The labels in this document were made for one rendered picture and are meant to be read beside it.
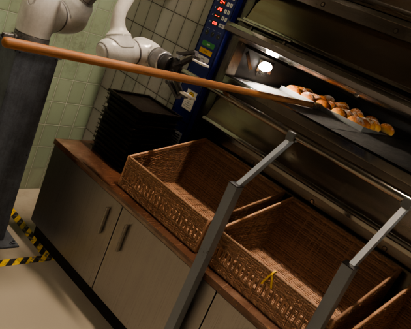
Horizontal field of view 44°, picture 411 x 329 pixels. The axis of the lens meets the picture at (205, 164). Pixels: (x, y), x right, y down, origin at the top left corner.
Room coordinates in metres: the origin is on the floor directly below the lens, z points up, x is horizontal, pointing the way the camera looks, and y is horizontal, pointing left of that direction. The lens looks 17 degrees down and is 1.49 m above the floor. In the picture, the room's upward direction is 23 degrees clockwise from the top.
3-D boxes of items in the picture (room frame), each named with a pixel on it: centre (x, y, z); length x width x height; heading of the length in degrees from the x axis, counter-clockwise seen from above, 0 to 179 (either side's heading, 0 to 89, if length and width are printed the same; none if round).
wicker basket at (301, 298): (1.80, -0.50, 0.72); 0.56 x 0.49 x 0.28; 54
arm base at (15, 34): (2.21, 0.95, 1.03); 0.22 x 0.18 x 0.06; 141
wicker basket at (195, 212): (2.16, -0.02, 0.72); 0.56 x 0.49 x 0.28; 53
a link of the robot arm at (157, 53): (2.08, 0.34, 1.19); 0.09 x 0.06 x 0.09; 144
